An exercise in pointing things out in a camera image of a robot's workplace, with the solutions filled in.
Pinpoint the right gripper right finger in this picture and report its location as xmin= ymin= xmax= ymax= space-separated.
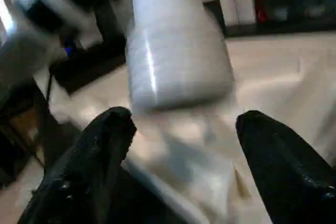
xmin=235 ymin=110 xmax=336 ymax=224

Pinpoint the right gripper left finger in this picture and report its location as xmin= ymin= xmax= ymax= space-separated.
xmin=17 ymin=106 xmax=138 ymax=224

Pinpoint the white plastic table top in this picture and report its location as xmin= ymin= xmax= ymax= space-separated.
xmin=50 ymin=30 xmax=336 ymax=224

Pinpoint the white plastic table leg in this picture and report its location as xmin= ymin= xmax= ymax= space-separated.
xmin=126 ymin=0 xmax=235 ymax=113

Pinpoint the red bottle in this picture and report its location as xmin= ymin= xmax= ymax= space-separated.
xmin=256 ymin=4 xmax=267 ymax=23

